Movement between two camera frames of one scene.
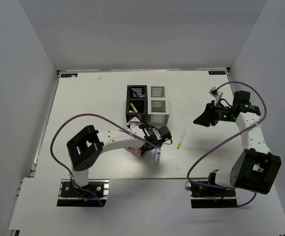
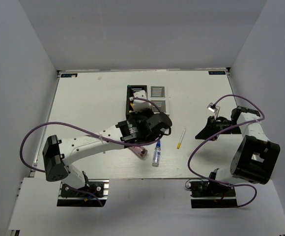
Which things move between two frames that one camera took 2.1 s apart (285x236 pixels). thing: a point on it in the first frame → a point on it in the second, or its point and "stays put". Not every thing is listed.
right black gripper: (204, 119) → (210, 130)
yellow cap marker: (179, 143) stays put
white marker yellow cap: (133, 108) stays put
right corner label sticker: (216, 72) stays put
